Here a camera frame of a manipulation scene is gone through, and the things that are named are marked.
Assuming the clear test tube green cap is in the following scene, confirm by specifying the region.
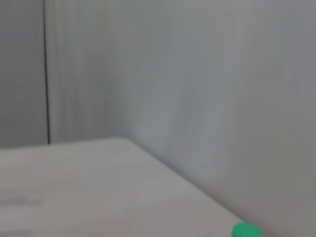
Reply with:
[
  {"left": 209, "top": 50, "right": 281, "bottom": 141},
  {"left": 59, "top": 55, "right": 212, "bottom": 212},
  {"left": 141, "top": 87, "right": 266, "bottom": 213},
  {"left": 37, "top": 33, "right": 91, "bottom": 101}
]
[{"left": 232, "top": 222, "right": 264, "bottom": 237}]

